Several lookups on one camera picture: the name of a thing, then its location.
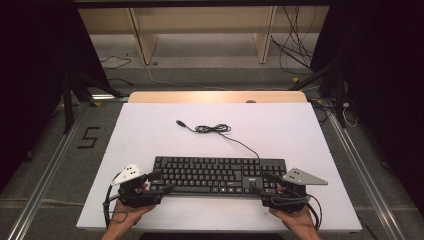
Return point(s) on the short silver metal bar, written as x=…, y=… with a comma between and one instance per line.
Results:
x=110, y=97

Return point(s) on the person's left hand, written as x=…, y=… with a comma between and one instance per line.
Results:
x=126, y=215

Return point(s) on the wooden table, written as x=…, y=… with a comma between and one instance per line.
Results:
x=213, y=96

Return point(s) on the wooden shelf unit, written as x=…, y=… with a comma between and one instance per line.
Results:
x=200, y=20

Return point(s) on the white table board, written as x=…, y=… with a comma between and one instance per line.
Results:
x=213, y=143

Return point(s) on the yellow tape marker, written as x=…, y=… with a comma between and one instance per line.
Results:
x=97, y=104
x=295, y=80

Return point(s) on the person's right hand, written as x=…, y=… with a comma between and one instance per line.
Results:
x=298, y=220

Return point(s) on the black metal stand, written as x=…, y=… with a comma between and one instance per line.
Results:
x=339, y=100
x=68, y=103

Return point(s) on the black computer keyboard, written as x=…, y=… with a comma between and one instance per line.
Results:
x=213, y=173

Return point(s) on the metal floor rail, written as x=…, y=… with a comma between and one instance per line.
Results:
x=43, y=180
x=363, y=176

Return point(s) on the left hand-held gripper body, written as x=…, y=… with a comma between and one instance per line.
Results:
x=136, y=196

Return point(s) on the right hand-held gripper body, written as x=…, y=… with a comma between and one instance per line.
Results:
x=286, y=200

